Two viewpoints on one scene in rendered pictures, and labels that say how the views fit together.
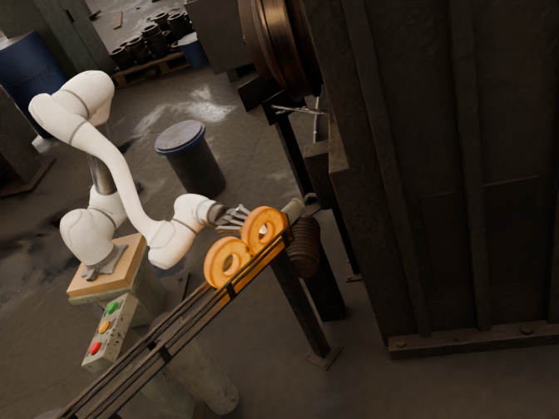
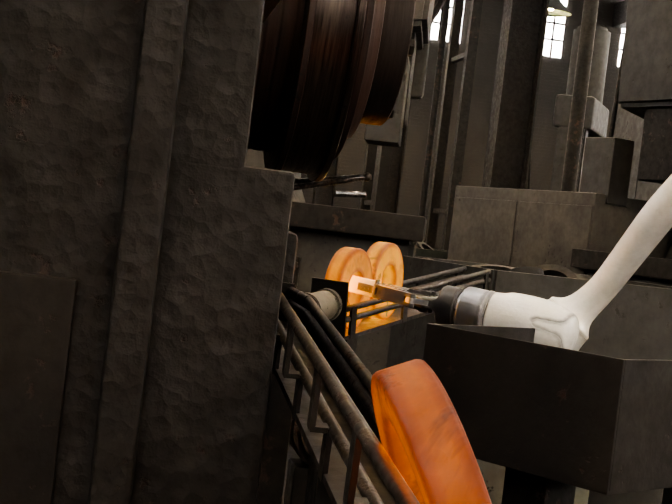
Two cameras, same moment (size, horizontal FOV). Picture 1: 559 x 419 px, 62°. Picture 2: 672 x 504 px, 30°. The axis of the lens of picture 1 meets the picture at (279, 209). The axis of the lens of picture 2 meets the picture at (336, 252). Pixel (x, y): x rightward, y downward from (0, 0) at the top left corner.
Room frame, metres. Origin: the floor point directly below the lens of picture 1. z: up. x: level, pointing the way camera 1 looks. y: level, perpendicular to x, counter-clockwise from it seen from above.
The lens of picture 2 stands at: (3.14, -1.11, 0.82)
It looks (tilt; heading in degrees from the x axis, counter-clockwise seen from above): 1 degrees down; 151
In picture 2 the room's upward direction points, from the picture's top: 7 degrees clockwise
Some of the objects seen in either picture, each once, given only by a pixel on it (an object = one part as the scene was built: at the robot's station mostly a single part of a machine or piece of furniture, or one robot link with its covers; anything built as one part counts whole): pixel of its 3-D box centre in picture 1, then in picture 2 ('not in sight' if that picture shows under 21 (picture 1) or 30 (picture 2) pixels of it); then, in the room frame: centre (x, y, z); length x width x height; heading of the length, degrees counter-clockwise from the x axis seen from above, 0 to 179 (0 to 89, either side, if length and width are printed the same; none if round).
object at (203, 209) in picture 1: (211, 214); (475, 312); (1.31, 0.22, 0.69); 0.09 x 0.06 x 0.09; 125
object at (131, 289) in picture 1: (112, 269); not in sight; (1.73, 0.82, 0.33); 0.32 x 0.32 x 0.04; 73
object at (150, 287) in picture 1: (131, 293); not in sight; (1.73, 0.82, 0.16); 0.40 x 0.40 x 0.31; 73
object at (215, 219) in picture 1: (225, 217); (437, 303); (1.25, 0.18, 0.70); 0.09 x 0.08 x 0.07; 35
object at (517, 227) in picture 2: not in sight; (544, 304); (-1.75, 2.85, 0.55); 1.10 x 0.53 x 1.10; 0
